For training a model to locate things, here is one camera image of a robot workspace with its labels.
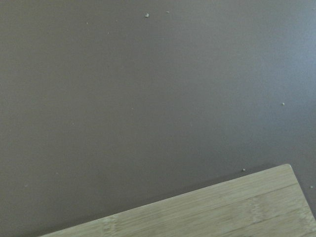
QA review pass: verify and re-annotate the bamboo cutting board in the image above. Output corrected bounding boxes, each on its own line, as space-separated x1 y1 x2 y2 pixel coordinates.
52 164 316 237

